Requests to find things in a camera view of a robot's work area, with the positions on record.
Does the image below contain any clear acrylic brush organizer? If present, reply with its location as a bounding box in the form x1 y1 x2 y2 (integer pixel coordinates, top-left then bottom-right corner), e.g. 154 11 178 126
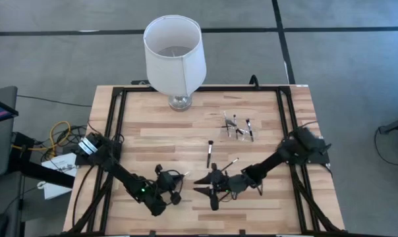
219 111 262 143

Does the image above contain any grey computer monitor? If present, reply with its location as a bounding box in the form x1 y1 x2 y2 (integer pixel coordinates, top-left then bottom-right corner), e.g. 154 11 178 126
0 86 19 178

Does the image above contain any slim black liner brush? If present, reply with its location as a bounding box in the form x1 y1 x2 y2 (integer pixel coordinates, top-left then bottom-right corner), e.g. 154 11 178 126
220 157 240 172

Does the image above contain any black stand beam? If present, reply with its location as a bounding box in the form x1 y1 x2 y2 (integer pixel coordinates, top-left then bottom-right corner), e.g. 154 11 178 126
7 131 75 189

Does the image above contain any white paper sheet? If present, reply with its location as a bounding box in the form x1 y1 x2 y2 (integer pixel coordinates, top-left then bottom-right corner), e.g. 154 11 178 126
40 152 78 201

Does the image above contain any round fluffy-head makeup brush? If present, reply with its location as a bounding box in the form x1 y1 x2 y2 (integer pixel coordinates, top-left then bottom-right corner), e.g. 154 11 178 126
206 140 215 169

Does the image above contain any long-ferrule black-bristle makeup brush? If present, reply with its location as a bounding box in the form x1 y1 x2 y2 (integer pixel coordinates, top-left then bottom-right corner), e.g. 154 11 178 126
246 118 255 143

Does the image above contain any black arch bracket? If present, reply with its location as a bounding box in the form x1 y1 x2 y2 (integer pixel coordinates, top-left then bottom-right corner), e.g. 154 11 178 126
248 74 261 90

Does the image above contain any white-shade silver table lamp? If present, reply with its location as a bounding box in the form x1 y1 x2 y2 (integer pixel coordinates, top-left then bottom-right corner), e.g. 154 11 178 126
142 14 208 112

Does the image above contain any yellow cable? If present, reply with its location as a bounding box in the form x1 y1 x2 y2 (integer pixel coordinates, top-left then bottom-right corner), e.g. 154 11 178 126
11 120 72 157

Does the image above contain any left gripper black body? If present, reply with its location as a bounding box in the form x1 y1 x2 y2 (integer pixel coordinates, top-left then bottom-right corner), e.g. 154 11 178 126
154 163 184 205

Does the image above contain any black table frame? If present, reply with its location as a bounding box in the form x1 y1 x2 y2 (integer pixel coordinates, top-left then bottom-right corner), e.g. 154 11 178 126
65 84 347 237

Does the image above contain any thin black floor cable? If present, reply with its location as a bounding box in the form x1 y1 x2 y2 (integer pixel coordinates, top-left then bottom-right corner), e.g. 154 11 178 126
16 94 93 108

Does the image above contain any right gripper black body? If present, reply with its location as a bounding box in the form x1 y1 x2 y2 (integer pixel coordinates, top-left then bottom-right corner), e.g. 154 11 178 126
209 162 252 212

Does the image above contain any black looped floor cable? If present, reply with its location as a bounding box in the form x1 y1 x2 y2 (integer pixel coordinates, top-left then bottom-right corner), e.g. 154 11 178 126
373 126 398 167

